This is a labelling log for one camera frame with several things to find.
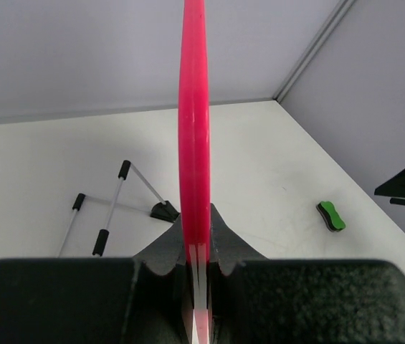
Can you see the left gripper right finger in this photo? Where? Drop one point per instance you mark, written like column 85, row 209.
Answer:
column 334, row 288

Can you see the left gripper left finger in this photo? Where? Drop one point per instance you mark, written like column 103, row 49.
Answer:
column 139, row 299

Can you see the wire whiteboard stand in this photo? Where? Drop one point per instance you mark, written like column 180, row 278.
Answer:
column 163, row 210

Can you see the green whiteboard eraser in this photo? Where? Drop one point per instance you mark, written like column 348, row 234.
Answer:
column 330, row 216

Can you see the right aluminium frame post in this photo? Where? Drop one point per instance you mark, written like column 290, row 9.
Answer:
column 320, row 38

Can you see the pink framed whiteboard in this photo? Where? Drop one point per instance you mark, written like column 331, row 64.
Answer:
column 194, row 156

